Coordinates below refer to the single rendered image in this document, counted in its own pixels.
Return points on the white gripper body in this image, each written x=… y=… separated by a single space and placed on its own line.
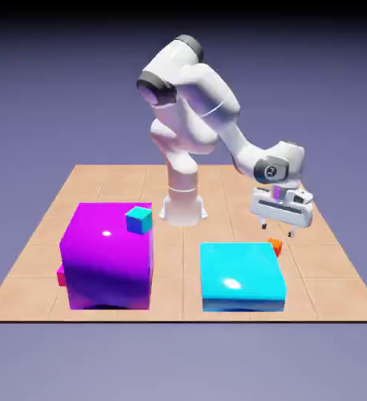
x=280 y=210

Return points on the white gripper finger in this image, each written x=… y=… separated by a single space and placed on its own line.
x=263 y=223
x=292 y=231

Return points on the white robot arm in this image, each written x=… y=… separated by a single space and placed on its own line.
x=198 y=103

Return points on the small orange cube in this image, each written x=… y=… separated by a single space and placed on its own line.
x=276 y=245

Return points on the small cyan cube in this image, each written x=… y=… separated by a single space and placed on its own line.
x=138 y=220

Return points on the small pink cube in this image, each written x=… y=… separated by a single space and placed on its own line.
x=61 y=277

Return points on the large cyan box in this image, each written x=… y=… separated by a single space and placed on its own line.
x=239 y=275

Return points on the large magenta box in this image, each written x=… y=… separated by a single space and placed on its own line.
x=108 y=253

